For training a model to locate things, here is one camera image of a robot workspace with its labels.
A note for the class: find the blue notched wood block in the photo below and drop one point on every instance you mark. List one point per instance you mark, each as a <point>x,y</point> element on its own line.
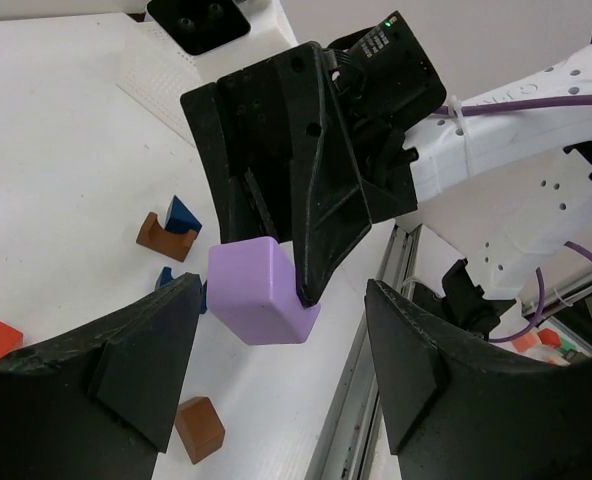
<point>166,280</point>

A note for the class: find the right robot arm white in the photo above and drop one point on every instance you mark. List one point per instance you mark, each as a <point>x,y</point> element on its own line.
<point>551,109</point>

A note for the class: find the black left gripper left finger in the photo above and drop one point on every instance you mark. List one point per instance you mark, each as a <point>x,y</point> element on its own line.
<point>99,401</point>

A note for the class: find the brown rectangular wood block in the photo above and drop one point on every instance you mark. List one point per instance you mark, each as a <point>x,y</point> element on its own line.
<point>199,427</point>

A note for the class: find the aluminium frame rail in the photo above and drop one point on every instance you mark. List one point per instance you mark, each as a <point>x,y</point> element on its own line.
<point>353,441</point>

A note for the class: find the purple wood cube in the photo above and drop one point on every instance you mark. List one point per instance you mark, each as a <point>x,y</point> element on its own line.
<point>251,289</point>

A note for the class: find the blue triangular wood block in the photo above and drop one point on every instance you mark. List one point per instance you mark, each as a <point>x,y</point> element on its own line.
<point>179,219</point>

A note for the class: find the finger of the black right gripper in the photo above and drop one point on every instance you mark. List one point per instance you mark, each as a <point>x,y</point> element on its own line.
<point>329,212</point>
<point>241,211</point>

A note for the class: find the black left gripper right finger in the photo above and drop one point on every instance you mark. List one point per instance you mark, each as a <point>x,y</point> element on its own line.
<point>457,407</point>

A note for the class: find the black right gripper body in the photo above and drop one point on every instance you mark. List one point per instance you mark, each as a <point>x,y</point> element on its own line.
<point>382,84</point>

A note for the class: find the brown arch wood block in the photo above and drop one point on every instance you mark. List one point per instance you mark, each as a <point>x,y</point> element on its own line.
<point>172,245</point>

